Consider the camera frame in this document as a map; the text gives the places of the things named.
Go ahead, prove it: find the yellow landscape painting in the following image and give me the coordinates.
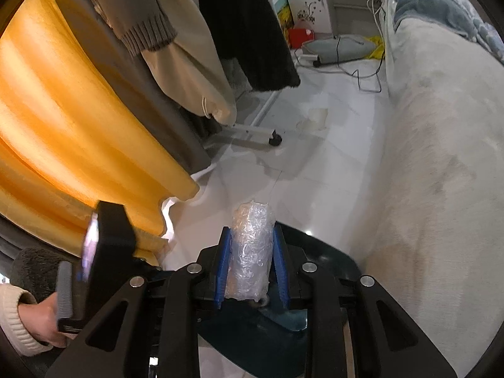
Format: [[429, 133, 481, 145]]
[[272, 0, 295, 31]]

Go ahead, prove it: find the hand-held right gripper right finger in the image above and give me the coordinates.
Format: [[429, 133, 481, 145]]
[[272, 223, 457, 378]]

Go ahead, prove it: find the person's left hand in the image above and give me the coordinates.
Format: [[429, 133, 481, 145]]
[[18, 295, 68, 349]]

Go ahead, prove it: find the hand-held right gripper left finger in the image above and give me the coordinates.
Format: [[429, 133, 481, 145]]
[[45, 226, 233, 378]]

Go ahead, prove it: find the yellow cloth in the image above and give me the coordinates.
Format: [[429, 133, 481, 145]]
[[365, 35, 385, 60]]

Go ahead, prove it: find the red bag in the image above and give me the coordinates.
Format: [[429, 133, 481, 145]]
[[288, 26, 314, 49]]

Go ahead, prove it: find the dark fuzzy cloth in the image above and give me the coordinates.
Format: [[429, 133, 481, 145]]
[[10, 247, 84, 305]]

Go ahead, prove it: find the beige knit sweater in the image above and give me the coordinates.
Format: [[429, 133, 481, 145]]
[[75, 0, 178, 58]]

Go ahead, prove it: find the white dressing desk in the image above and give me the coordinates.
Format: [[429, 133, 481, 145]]
[[291, 0, 395, 37]]

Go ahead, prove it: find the orange curtain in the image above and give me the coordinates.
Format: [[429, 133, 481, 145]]
[[0, 0, 201, 256]]

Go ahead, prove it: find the clear plastic wrap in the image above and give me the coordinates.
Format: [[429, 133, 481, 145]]
[[225, 201, 276, 302]]

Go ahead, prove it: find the grey floor cushion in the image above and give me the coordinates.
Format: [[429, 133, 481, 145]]
[[305, 34, 375, 66]]

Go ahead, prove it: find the black cable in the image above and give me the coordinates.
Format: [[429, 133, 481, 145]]
[[334, 35, 386, 94]]

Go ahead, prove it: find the blue patterned blanket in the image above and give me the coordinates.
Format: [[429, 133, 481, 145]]
[[409, 0, 504, 64]]

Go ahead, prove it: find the black trash bin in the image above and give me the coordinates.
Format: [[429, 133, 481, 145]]
[[197, 224, 361, 378]]

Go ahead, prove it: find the beige hanging coat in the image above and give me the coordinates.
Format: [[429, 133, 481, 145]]
[[130, 0, 238, 125]]

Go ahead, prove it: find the white clothes rack base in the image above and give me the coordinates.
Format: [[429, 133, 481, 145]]
[[204, 90, 283, 152]]

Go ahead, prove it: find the black hanging coat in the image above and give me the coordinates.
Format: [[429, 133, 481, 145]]
[[196, 0, 302, 91]]

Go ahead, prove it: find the blue-grey pillow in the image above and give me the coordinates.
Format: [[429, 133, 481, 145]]
[[394, 0, 479, 42]]

